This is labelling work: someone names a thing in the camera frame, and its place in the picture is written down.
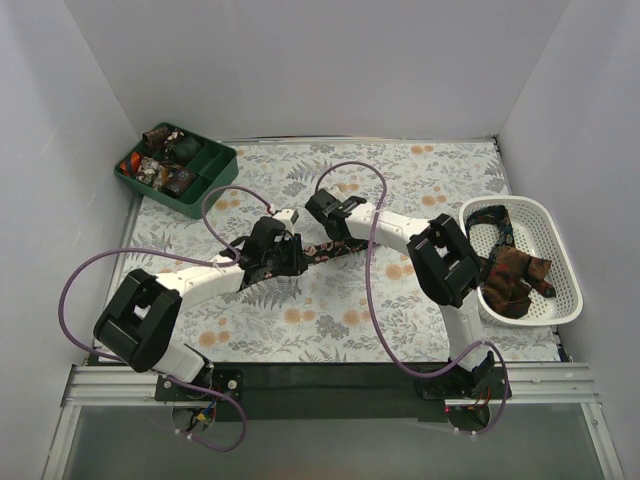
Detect pink rose floral tie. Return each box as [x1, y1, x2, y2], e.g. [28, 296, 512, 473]
[240, 239, 368, 290]

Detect brown blue floral tie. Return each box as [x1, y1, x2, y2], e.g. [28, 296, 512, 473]
[162, 168, 198, 198]

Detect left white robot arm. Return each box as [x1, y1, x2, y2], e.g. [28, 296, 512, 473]
[93, 233, 307, 400]

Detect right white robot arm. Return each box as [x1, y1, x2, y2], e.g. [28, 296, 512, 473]
[306, 196, 495, 398]

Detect rolled ties in tray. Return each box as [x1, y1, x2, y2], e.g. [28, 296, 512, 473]
[116, 124, 204, 195]

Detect dark floral ties in basket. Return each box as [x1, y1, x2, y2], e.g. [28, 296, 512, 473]
[465, 205, 556, 319]

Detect floral patterned table mat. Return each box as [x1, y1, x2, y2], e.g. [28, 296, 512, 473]
[97, 141, 561, 364]

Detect green divided organizer tray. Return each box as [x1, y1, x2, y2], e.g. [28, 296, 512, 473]
[113, 122, 239, 219]

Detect white perforated plastic basket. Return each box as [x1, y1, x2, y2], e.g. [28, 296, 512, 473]
[458, 195, 585, 328]

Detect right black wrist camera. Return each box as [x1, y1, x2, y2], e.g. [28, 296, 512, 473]
[305, 189, 343, 222]

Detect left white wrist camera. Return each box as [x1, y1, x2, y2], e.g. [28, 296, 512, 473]
[272, 208, 299, 230]

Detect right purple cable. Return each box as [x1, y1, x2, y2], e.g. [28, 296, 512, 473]
[315, 161, 509, 437]

